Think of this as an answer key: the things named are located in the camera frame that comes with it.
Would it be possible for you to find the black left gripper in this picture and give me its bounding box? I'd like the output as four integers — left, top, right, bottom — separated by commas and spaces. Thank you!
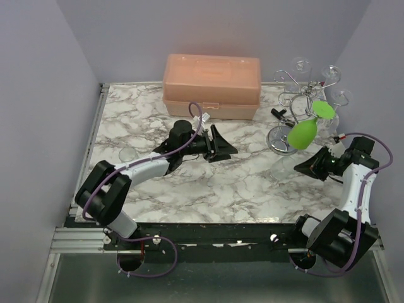
180, 124, 237, 162

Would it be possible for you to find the green plastic goblet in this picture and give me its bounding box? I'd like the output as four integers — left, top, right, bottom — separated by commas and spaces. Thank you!
287, 100, 335, 150

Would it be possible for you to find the small clear glass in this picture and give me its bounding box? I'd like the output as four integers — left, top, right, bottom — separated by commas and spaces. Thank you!
118, 146, 138, 163

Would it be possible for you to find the clear stemmed wine glass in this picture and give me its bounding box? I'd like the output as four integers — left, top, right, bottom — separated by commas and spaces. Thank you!
316, 64, 342, 100

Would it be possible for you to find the tall clear wine glass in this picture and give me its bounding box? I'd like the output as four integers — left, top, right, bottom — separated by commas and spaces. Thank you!
284, 57, 312, 93

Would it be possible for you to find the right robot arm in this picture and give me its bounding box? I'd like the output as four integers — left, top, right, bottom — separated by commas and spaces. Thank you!
290, 136, 379, 270

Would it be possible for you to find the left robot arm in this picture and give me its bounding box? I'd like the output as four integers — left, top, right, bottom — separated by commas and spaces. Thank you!
74, 120, 238, 249

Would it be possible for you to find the black corkscrew tool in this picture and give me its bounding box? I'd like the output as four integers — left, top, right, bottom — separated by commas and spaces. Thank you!
271, 108, 295, 128

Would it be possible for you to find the pink plastic storage box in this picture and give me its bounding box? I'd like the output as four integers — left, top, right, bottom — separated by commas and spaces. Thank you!
162, 54, 261, 120

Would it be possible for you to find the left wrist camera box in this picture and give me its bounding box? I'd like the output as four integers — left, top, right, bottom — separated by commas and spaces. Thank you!
193, 112, 210, 128

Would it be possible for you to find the chrome wire wine glass rack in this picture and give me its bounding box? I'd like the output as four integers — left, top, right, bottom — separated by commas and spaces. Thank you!
266, 70, 331, 156

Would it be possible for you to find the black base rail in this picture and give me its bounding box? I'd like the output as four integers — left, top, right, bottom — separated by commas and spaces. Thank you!
104, 223, 317, 268

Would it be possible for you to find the aluminium table frame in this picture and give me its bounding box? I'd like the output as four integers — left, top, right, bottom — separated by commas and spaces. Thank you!
33, 82, 110, 303

